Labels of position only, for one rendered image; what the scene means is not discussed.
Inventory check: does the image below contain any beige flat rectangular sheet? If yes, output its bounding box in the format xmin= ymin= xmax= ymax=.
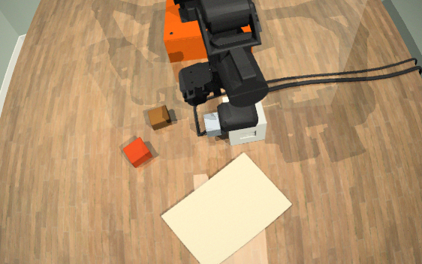
xmin=161 ymin=153 xmax=292 ymax=264

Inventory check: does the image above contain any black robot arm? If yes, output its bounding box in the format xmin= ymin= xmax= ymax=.
xmin=173 ymin=0 xmax=269 ymax=107

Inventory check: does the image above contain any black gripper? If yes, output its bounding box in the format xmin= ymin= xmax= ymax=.
xmin=209 ymin=59 xmax=258 ymax=132

